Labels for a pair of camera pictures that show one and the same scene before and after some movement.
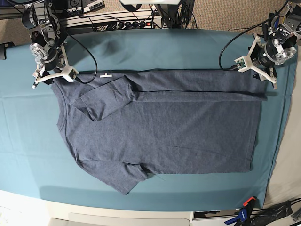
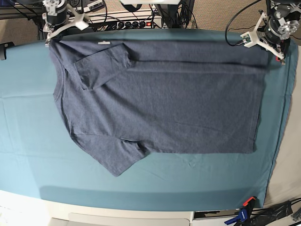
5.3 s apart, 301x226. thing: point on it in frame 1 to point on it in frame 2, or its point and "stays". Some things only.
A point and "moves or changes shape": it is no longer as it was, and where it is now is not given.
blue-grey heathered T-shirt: (123, 127) moves or changes shape
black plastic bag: (261, 217) stays
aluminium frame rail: (11, 12) stays
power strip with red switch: (156, 23) stays
